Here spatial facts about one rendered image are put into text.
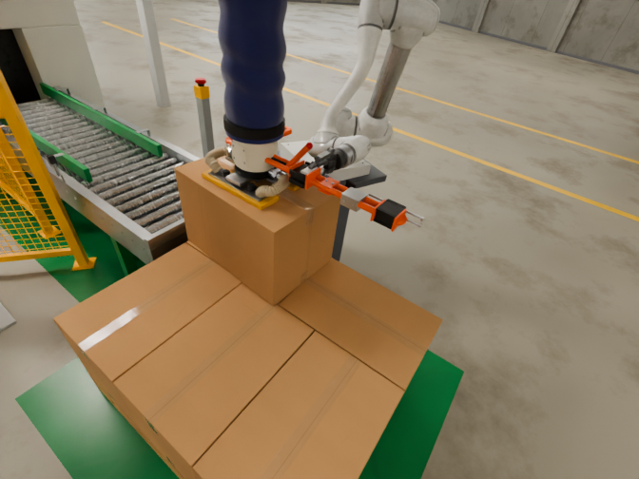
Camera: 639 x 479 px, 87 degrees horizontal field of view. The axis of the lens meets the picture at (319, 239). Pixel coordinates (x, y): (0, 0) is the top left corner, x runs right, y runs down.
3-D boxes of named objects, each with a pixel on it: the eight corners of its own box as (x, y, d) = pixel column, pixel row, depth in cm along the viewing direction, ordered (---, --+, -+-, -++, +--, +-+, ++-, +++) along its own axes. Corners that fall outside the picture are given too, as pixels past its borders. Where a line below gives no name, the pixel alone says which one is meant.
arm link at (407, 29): (348, 130, 200) (384, 135, 203) (349, 150, 192) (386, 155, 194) (393, -20, 134) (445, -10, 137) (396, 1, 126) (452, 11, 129)
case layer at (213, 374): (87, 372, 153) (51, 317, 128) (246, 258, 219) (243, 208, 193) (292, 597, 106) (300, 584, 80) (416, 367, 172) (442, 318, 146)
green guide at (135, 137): (43, 93, 288) (38, 82, 282) (56, 90, 295) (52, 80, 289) (159, 157, 225) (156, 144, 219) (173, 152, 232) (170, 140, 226)
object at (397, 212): (369, 220, 109) (373, 207, 106) (380, 211, 114) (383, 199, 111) (393, 232, 106) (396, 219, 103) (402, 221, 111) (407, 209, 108)
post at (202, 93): (210, 216, 273) (193, 85, 209) (217, 212, 277) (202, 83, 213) (216, 219, 270) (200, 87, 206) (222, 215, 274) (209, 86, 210)
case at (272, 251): (187, 239, 168) (173, 167, 143) (249, 208, 193) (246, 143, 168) (273, 306, 142) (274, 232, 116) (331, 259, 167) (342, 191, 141)
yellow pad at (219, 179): (201, 177, 139) (200, 165, 136) (220, 168, 146) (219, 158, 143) (261, 210, 125) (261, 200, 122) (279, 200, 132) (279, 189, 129)
